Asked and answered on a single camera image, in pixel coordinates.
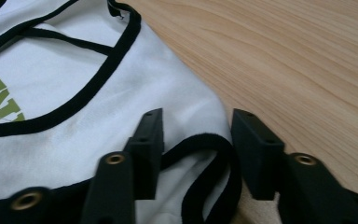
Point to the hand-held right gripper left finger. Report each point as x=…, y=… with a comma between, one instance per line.
x=147, y=155

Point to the white printed tank top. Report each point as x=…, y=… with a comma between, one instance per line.
x=74, y=71

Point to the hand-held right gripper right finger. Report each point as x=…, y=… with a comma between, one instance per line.
x=258, y=155

